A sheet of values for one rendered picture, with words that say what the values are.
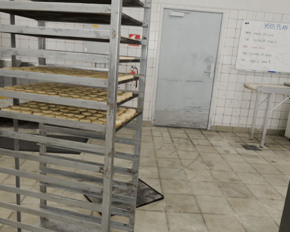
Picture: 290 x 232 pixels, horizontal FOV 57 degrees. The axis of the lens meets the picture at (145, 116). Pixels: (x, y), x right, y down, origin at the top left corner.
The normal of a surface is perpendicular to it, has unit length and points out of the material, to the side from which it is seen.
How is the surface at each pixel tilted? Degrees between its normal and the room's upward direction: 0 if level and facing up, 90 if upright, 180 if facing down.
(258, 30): 90
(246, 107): 90
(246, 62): 90
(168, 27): 90
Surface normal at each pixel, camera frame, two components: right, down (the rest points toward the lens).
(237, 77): 0.03, 0.22
